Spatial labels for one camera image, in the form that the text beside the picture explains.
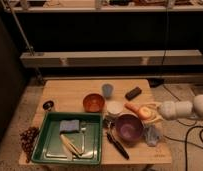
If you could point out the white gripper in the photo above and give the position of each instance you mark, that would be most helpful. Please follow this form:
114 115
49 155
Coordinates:
169 110

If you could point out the red yellow apple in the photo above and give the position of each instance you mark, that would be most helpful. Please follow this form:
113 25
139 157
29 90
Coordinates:
144 113

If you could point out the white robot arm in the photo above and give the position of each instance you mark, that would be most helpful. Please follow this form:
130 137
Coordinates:
197 111

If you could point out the white small cup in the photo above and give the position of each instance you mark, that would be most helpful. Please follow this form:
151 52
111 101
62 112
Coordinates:
114 108

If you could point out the blue plastic cup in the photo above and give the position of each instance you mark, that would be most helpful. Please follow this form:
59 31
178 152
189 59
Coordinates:
107 90

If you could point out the orange carrot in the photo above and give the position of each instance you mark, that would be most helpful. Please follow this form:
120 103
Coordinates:
132 107

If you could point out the black rectangular block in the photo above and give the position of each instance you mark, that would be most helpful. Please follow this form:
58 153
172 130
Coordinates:
133 93

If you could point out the purple bowl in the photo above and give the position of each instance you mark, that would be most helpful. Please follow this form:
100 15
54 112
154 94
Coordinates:
129 128

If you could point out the grey shelf beam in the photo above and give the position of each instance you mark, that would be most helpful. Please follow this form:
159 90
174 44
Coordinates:
111 58

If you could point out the orange bowl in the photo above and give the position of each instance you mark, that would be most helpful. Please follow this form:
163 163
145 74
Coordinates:
93 103

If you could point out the metal fork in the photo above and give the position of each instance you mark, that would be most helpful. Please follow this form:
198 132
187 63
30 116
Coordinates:
83 130

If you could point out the blue sponge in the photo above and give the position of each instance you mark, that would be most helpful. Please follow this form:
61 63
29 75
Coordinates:
69 126

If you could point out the green plastic tray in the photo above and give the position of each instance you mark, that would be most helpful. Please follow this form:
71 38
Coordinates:
49 148

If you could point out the cream corn cob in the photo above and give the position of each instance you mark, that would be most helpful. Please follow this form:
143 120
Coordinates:
70 146

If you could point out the small black lid jar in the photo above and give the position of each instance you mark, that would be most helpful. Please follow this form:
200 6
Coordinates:
48 106

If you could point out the bunch of red grapes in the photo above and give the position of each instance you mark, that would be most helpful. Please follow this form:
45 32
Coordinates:
27 139

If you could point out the metal diagonal pole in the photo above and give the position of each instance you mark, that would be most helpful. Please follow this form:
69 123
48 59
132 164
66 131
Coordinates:
30 48

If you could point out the black handled utensil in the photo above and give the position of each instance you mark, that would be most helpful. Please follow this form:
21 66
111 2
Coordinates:
116 143

